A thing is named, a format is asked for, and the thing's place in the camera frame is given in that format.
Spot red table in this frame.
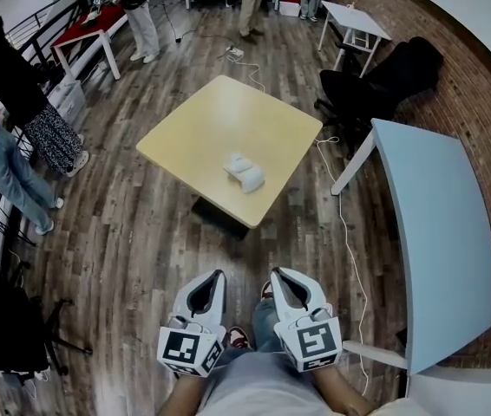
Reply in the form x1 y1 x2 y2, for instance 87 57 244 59
49 3 129 81

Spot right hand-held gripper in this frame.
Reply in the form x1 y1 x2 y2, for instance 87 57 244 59
270 267 344 374

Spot person's blue jeans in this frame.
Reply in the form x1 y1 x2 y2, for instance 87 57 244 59
252 296 292 354

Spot person's grey shirt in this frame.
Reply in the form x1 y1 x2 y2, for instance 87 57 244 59
195 348 337 416

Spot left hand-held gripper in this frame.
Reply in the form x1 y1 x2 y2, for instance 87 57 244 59
157 269 228 379

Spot light blue table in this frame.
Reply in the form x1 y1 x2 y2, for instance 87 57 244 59
331 118 491 377

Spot person's left forearm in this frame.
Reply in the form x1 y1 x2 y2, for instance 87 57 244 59
156 373 212 416

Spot white floor cable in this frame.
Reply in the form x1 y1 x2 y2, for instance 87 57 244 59
227 54 370 397

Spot small white table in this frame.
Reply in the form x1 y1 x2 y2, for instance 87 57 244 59
318 0 392 77

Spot person's right forearm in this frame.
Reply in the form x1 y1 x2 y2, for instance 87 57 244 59
312 364 375 416

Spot black office chair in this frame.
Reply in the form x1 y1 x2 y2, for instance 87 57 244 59
314 36 444 159

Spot white storage box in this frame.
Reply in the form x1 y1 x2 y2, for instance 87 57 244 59
48 80 87 123

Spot white desk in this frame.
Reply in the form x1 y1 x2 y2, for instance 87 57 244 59
405 364 491 416

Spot person's left shoe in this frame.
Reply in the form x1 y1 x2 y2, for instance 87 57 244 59
226 326 253 351

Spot yellow square table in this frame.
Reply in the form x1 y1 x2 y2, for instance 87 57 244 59
135 75 324 229

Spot black table base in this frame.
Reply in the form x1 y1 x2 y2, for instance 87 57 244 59
192 197 249 241

